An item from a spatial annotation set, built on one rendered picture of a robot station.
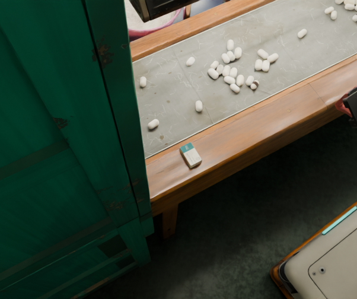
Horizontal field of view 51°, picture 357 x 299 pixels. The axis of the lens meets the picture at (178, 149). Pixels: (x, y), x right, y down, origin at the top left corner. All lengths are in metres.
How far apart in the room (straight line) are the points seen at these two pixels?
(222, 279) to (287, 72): 0.93
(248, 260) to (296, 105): 0.84
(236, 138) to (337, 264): 0.71
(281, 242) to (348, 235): 0.33
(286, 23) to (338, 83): 0.27
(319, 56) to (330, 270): 0.76
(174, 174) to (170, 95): 0.25
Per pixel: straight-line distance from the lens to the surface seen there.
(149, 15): 0.87
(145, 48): 1.18
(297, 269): 1.50
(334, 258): 1.55
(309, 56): 1.28
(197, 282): 1.70
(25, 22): 0.29
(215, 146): 1.02
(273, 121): 1.09
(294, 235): 1.82
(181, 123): 1.07
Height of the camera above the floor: 1.69
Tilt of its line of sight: 67 degrees down
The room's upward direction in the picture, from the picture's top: 5 degrees clockwise
